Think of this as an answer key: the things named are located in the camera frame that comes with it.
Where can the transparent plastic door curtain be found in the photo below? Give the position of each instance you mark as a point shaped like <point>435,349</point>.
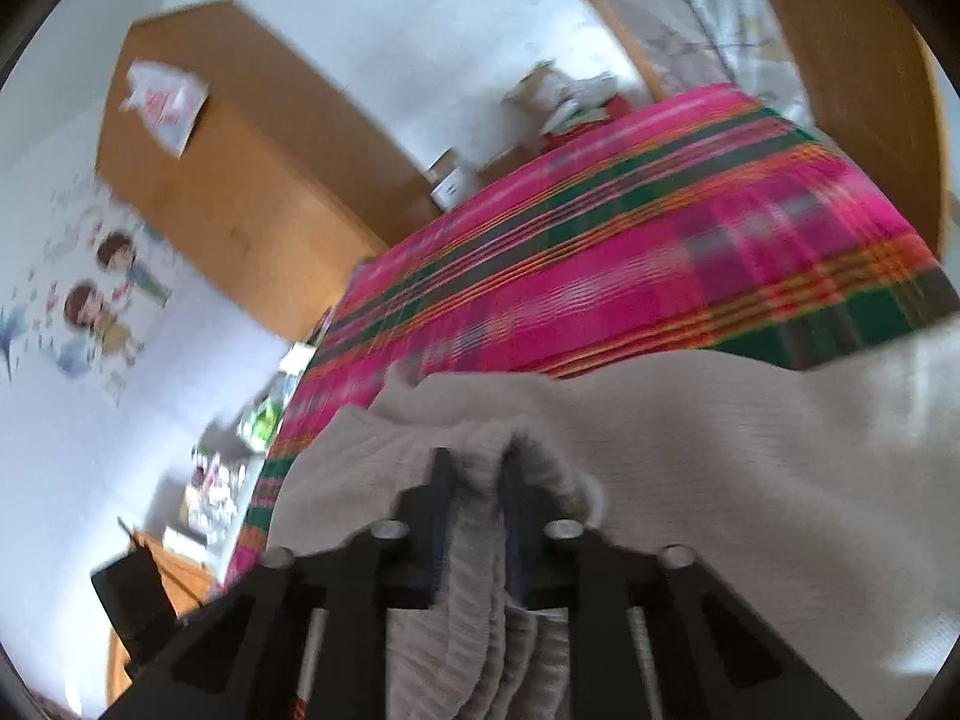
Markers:
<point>735,22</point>

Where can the crumpled white plastic bag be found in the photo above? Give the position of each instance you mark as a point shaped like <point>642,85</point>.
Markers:
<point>589,90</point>

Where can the green packet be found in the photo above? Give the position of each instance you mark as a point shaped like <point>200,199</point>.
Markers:
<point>259,424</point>

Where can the low wooden cabinet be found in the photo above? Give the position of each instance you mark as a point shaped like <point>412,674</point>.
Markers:
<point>191,585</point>

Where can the wooden door frame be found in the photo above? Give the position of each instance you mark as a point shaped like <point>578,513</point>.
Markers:
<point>600,15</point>

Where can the plain brown cardboard box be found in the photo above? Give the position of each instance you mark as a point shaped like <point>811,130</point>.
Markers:
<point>506,161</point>

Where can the wooden wardrobe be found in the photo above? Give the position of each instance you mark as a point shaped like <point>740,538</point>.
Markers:
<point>262,202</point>

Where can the cartoon wall sticker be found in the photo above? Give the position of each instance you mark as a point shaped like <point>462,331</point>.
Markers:
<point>97,300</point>

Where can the pink green plaid bedsheet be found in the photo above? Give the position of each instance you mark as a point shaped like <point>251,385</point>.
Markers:
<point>600,255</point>

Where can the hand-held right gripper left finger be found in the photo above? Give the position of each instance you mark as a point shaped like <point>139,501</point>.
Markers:
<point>442,540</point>

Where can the white open box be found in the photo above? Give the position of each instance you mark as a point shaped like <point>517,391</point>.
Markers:
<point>454,184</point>

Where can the wooden door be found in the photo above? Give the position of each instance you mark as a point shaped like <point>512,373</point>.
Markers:
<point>862,90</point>

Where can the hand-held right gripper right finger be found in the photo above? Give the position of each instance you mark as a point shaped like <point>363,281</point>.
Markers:
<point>514,540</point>

